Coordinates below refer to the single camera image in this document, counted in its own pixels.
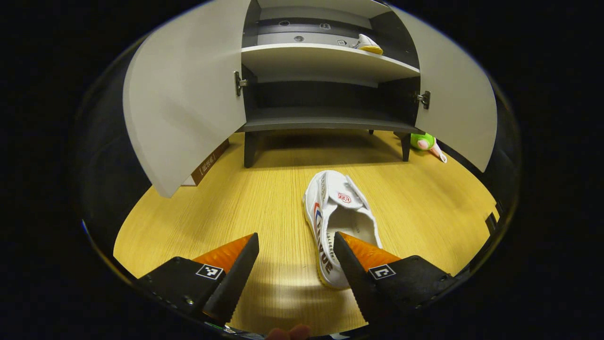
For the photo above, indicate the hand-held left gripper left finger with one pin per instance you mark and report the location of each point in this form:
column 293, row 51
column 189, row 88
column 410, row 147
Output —
column 233, row 285

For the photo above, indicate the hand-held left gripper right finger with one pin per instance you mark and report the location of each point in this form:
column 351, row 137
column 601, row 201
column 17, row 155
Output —
column 354, row 278

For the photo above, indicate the white canvas shoe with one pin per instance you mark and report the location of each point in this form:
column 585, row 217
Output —
column 370, row 46
column 339, row 212

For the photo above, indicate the white shoe cabinet door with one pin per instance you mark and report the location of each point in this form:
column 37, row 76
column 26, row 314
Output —
column 188, row 94
column 457, row 94

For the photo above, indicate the brown cardboard box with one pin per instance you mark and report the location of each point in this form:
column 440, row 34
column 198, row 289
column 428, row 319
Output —
column 210, row 163

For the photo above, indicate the green pink plush toy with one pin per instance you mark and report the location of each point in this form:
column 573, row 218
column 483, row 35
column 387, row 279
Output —
column 421, row 140

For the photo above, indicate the black backdrop cloth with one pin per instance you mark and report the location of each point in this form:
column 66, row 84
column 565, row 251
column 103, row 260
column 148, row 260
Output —
column 108, row 189

